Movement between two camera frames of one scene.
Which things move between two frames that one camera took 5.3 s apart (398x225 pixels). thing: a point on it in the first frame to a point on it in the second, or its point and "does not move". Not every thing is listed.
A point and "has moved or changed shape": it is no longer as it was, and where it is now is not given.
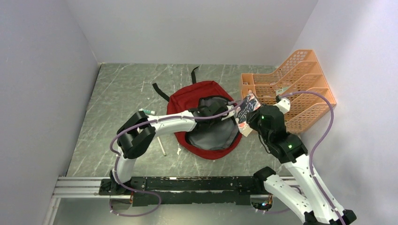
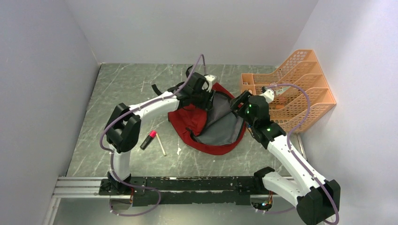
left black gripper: (220, 118) to (208, 103)
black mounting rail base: (155, 191) does not move
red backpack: (211, 140) has moved or changed shape
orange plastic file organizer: (300, 80) does not move
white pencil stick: (160, 144) does not move
